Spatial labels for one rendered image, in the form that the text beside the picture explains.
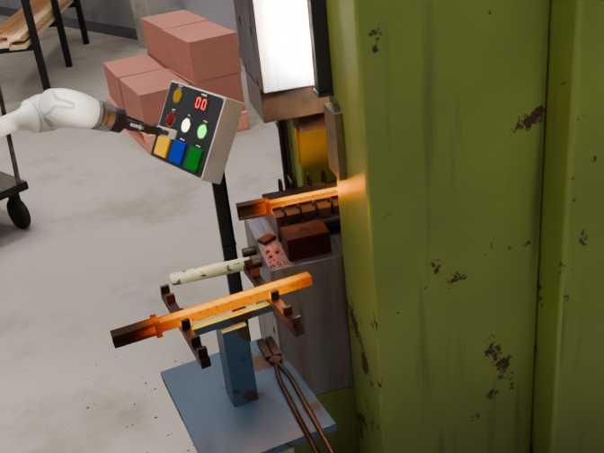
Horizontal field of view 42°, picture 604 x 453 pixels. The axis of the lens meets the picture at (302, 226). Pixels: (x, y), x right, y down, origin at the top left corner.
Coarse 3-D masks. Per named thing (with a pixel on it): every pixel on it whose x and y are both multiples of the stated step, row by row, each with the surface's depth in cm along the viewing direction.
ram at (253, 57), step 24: (240, 0) 206; (264, 0) 190; (288, 0) 191; (240, 24) 214; (264, 24) 192; (288, 24) 194; (240, 48) 222; (264, 48) 195; (288, 48) 196; (264, 72) 197; (288, 72) 199; (312, 72) 201
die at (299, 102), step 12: (252, 84) 215; (252, 96) 219; (264, 96) 205; (276, 96) 206; (288, 96) 207; (300, 96) 208; (312, 96) 209; (264, 108) 207; (276, 108) 208; (288, 108) 208; (300, 108) 209; (312, 108) 210; (264, 120) 208; (276, 120) 209
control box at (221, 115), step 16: (192, 96) 268; (208, 96) 262; (176, 112) 274; (192, 112) 267; (208, 112) 260; (224, 112) 256; (240, 112) 260; (176, 128) 272; (192, 128) 266; (208, 128) 259; (224, 128) 258; (192, 144) 264; (208, 144) 258; (224, 144) 260; (160, 160) 277; (208, 160) 258; (224, 160) 262; (208, 176) 259
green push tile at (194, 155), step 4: (192, 148) 263; (196, 148) 261; (188, 152) 264; (192, 152) 262; (196, 152) 261; (200, 152) 259; (188, 156) 264; (192, 156) 262; (196, 156) 261; (200, 156) 259; (188, 160) 264; (192, 160) 262; (196, 160) 260; (200, 160) 260; (184, 164) 265; (188, 164) 263; (192, 164) 261; (196, 164) 260; (188, 168) 263; (192, 168) 261; (196, 168) 260; (196, 172) 260
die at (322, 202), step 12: (336, 180) 243; (276, 192) 239; (288, 192) 236; (300, 192) 235; (288, 204) 226; (300, 204) 227; (324, 204) 226; (336, 204) 225; (276, 216) 222; (288, 216) 222; (312, 216) 224; (324, 216) 225; (276, 228) 224; (336, 228) 227
